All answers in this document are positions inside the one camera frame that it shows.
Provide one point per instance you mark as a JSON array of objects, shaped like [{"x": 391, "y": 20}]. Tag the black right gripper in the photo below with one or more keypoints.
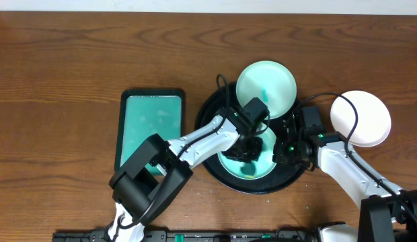
[{"x": 283, "y": 153}]

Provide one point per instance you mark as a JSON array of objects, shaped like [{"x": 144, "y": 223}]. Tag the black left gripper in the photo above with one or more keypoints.
[{"x": 246, "y": 152}]

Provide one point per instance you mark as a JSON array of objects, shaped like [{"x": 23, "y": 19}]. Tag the dark green sponge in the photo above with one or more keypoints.
[{"x": 247, "y": 171}]

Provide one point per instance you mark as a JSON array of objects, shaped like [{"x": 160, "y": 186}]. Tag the mint green plate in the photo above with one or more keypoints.
[{"x": 264, "y": 164}]

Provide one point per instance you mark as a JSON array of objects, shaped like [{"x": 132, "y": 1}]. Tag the mint plate with stain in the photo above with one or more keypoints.
[{"x": 269, "y": 81}]

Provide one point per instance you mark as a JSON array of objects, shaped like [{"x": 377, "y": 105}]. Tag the white plate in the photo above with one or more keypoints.
[{"x": 374, "y": 120}]

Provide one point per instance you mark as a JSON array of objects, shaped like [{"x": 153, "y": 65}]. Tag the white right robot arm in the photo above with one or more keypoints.
[{"x": 387, "y": 211}]

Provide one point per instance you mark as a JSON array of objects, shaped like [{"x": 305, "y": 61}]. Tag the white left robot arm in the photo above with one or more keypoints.
[{"x": 155, "y": 173}]

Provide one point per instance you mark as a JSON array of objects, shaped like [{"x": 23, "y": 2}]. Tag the black rectangular soap tray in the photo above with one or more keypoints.
[{"x": 147, "y": 111}]

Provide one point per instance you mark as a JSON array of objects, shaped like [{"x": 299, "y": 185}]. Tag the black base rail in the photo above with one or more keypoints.
[{"x": 147, "y": 235}]

